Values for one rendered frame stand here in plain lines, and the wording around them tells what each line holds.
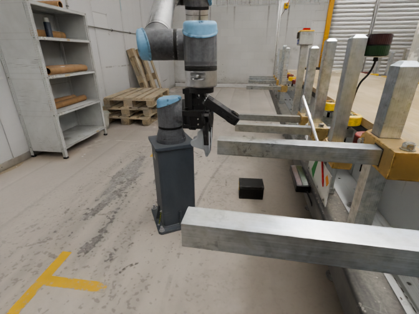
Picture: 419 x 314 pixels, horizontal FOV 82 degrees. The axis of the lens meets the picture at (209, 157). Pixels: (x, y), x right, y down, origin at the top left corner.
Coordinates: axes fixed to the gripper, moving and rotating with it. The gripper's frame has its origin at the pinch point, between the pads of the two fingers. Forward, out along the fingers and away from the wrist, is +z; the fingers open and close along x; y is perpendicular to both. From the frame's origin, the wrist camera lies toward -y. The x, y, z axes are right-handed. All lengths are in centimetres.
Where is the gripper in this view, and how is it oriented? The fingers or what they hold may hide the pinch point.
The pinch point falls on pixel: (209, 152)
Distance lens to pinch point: 76.8
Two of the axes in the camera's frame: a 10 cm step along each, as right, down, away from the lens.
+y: -9.8, -0.6, 1.7
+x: -1.8, 3.9, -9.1
